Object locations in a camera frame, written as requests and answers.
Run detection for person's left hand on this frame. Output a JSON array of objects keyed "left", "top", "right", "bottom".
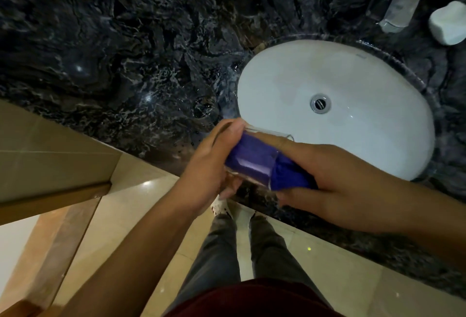
[{"left": 174, "top": 118, "right": 247, "bottom": 219}]

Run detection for clear drinking glass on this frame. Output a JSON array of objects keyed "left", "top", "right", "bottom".
[{"left": 223, "top": 125, "right": 296, "bottom": 190}]

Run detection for person's right forearm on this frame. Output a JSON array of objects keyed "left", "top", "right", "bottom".
[{"left": 395, "top": 181, "right": 466, "bottom": 272}]

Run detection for blue cleaning cloth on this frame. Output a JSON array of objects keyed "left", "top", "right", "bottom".
[{"left": 225, "top": 132, "right": 318, "bottom": 193}]

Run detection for maroon shirt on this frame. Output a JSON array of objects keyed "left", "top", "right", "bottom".
[{"left": 174, "top": 278, "right": 344, "bottom": 317}]

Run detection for chrome sink drain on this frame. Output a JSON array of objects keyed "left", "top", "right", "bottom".
[{"left": 310, "top": 93, "right": 332, "bottom": 114}]

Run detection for person's left forearm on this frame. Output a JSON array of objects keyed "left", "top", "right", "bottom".
[{"left": 60, "top": 180, "right": 199, "bottom": 317}]

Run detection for white oval sink basin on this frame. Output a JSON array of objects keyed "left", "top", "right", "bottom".
[{"left": 237, "top": 39, "right": 437, "bottom": 182}]

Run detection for person's right hand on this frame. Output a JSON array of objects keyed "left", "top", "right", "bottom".
[{"left": 254, "top": 132, "right": 405, "bottom": 235}]

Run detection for grey trousers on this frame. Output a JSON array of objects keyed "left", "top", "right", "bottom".
[{"left": 163, "top": 210, "right": 333, "bottom": 317}]

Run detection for white soap bar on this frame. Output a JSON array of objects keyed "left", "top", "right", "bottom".
[{"left": 428, "top": 0, "right": 466, "bottom": 46}]

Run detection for white shoe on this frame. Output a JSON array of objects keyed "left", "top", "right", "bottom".
[{"left": 210, "top": 195, "right": 234, "bottom": 220}]

